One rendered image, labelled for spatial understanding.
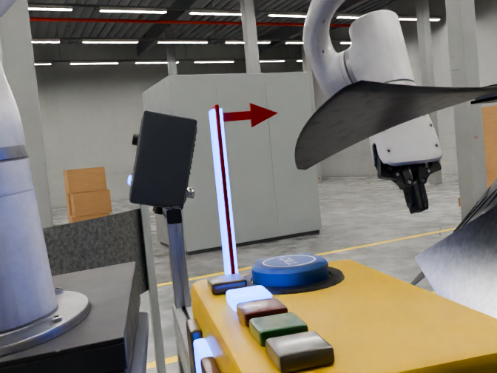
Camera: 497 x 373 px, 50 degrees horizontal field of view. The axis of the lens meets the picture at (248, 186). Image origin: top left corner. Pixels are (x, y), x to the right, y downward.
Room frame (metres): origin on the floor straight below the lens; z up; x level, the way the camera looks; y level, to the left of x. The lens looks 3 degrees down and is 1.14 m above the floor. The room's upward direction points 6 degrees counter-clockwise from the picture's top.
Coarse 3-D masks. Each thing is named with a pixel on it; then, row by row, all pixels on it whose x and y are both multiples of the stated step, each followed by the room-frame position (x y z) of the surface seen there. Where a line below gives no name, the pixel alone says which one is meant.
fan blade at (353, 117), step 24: (336, 96) 0.47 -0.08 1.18; (360, 96) 0.48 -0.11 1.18; (384, 96) 0.49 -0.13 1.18; (408, 96) 0.50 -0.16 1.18; (432, 96) 0.51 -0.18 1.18; (456, 96) 0.53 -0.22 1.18; (480, 96) 0.60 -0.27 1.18; (312, 120) 0.52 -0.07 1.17; (336, 120) 0.54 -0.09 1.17; (360, 120) 0.56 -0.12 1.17; (384, 120) 0.59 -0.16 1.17; (408, 120) 0.64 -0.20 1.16; (312, 144) 0.60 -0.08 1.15; (336, 144) 0.63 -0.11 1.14
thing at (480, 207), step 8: (496, 184) 0.70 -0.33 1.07; (488, 192) 0.72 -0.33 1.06; (496, 192) 0.68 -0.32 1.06; (480, 200) 0.74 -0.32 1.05; (488, 200) 0.70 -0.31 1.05; (496, 200) 0.67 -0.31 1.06; (472, 208) 0.75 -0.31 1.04; (480, 208) 0.71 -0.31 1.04; (488, 208) 0.67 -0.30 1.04; (472, 216) 0.72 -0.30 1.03; (464, 224) 0.73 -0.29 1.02; (416, 280) 0.72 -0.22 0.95
